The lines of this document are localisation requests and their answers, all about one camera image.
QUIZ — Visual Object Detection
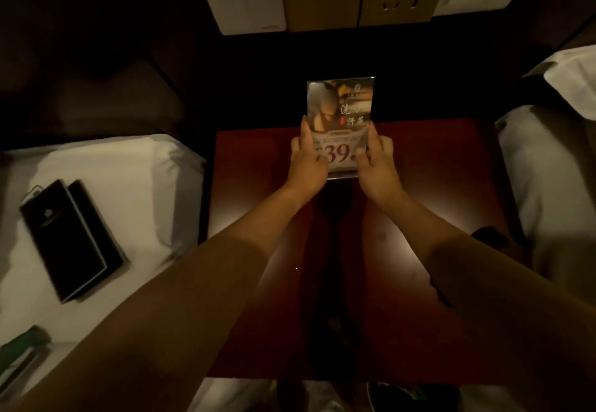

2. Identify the white bed sheet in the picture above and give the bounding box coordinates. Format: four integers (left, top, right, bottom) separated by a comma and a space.
0, 134, 207, 409
495, 105, 596, 307

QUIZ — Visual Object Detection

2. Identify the person's right forearm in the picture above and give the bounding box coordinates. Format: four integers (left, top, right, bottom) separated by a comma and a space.
368, 189, 596, 412

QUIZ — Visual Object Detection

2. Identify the person's left forearm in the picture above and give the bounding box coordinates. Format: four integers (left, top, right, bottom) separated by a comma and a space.
14, 185, 322, 412

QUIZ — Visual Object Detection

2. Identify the clear acrylic printed sign card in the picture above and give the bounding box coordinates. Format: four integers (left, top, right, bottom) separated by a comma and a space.
306, 77, 375, 180

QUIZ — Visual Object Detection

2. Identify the reddish brown wooden nightstand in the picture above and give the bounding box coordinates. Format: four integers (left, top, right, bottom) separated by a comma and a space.
207, 119, 528, 385

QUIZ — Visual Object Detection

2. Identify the white pillow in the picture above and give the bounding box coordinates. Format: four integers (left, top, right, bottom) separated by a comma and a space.
524, 44, 596, 122

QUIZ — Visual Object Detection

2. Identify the person's right hand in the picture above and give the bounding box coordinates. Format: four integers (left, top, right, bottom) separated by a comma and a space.
355, 123, 406, 208

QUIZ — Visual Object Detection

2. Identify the person's left hand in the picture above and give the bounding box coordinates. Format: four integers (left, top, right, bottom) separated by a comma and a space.
285, 116, 329, 206

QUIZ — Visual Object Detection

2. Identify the small black object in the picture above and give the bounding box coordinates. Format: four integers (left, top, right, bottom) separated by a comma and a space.
471, 226, 511, 250

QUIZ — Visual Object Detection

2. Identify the black leather folder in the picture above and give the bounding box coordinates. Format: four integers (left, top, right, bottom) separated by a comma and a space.
20, 179, 128, 305

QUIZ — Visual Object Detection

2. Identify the dark brown padded headboard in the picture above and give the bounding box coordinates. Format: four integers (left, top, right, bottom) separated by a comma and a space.
0, 51, 188, 152

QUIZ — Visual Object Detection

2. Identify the green and white packet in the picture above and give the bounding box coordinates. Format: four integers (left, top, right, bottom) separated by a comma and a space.
0, 325, 52, 395

